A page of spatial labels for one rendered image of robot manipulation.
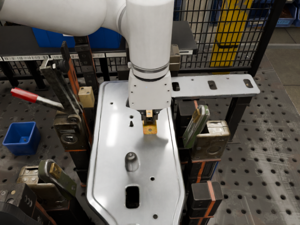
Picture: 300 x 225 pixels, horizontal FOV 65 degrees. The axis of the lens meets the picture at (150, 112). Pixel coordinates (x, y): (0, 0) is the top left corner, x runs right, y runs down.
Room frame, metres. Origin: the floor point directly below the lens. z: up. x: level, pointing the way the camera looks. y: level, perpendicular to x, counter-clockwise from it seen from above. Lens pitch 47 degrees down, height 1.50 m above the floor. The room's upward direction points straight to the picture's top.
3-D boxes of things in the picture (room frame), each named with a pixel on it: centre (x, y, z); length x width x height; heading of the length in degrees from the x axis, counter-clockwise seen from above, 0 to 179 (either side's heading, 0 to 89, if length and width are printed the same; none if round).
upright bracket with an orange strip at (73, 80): (0.51, 0.21, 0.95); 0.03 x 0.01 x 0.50; 4
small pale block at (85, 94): (0.49, 0.18, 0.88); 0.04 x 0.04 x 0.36; 4
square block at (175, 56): (0.70, -0.06, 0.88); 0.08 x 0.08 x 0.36; 4
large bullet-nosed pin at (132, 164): (0.29, 0.04, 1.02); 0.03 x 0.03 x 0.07
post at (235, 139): (0.59, -0.32, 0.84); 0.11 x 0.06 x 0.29; 94
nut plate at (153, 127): (0.42, 0.00, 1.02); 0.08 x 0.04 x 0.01; 4
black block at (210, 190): (0.23, -0.13, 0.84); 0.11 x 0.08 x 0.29; 94
